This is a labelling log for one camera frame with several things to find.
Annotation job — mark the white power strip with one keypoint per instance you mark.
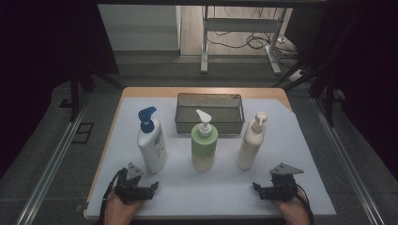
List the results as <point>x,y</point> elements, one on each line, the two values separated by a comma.
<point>297,76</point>

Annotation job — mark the aluminium rail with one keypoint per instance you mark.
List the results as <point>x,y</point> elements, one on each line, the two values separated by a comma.
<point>344,156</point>
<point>53,162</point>

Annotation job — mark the white desk frame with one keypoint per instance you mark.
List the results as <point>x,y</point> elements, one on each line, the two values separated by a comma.
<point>241,24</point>

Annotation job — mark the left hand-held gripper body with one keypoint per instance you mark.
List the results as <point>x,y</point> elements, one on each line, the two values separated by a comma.
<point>128,187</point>

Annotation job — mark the white cabinet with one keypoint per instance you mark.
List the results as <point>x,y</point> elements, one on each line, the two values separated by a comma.
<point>140,28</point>

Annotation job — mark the green bottle with white pump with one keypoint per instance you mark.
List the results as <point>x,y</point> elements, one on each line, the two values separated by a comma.
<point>204,150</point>

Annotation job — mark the cream pump bottle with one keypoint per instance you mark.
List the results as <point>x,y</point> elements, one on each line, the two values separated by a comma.
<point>250,146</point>

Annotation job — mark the grey metal mesh basket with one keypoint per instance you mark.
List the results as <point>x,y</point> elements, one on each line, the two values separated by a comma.
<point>219,106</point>

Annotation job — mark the white bottle with blue pump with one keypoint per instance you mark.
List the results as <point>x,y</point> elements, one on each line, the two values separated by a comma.
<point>152,150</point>

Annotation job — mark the person's right hand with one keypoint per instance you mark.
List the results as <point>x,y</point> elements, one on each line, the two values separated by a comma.
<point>295,212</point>

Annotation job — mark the dark curtain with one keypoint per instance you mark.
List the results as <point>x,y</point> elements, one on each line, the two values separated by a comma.
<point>369,62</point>
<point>37,47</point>

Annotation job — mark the pale blue table mat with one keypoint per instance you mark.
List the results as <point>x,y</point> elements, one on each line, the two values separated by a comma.
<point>203,193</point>

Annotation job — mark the black metal stand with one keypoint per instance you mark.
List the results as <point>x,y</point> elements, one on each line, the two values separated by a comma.
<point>75,93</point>
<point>328,93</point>

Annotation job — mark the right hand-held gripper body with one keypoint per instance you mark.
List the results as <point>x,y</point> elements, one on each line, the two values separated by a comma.
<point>284,187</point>

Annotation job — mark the person's left hand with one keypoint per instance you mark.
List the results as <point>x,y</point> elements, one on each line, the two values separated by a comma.
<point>119,212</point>

